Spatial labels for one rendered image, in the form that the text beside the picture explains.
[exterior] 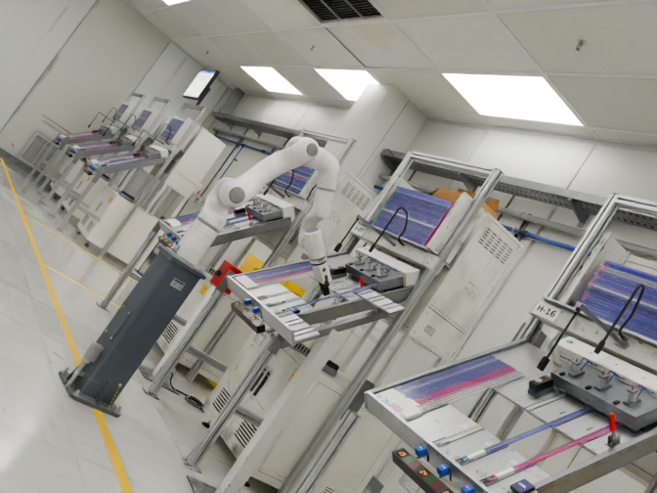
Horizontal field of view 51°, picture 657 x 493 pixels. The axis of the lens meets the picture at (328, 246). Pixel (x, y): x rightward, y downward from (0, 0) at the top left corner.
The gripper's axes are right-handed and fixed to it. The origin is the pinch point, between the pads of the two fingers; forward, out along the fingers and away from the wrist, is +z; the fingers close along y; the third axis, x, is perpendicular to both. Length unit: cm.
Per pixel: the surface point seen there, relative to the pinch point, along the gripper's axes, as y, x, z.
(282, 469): -21, 49, 67
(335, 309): -21.0, 5.3, 0.7
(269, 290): 19.6, 21.0, -2.2
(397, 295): -20.9, -27.0, 6.6
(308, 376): -53, 36, 7
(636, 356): -142, -45, -4
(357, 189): 124, -89, -2
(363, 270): 1.8, -22.9, -1.6
